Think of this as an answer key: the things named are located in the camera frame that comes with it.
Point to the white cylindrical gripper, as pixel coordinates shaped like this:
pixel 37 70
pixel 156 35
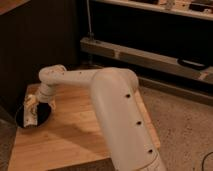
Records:
pixel 44 94

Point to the small clear labelled bottle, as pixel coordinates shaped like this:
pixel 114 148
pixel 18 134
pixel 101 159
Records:
pixel 29 118

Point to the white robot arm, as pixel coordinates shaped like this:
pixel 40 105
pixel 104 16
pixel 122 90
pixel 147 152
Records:
pixel 112 92

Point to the black ceramic bowl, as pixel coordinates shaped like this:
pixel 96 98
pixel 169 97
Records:
pixel 43 112

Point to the dark wooden cabinet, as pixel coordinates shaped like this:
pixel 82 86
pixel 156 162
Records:
pixel 38 34

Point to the thin metal pole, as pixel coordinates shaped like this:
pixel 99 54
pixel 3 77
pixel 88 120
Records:
pixel 90 32

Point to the grey metal beam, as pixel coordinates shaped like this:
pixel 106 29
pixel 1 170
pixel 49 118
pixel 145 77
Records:
pixel 145 59

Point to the cluttered background shelf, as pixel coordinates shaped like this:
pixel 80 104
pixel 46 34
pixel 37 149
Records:
pixel 167 8

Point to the black handle on beam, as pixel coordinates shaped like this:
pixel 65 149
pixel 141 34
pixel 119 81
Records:
pixel 192 65

